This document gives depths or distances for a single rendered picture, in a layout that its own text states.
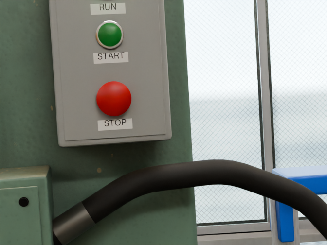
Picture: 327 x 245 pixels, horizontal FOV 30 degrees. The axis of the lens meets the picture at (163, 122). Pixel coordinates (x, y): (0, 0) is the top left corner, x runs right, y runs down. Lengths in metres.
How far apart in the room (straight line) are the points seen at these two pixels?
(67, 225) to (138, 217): 0.09
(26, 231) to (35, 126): 0.12
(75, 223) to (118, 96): 0.12
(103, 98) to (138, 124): 0.04
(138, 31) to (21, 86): 0.13
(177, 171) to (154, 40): 0.12
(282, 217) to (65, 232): 0.90
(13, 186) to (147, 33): 0.17
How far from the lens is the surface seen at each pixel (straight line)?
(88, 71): 0.53
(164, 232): 0.61
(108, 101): 0.52
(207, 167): 0.57
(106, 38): 0.53
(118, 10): 0.54
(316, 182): 1.38
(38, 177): 0.52
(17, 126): 0.60
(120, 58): 0.53
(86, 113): 0.53
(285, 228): 1.41
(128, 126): 0.53
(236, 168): 0.57
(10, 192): 0.52
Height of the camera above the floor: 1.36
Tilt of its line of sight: 3 degrees down
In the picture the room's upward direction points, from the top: 3 degrees counter-clockwise
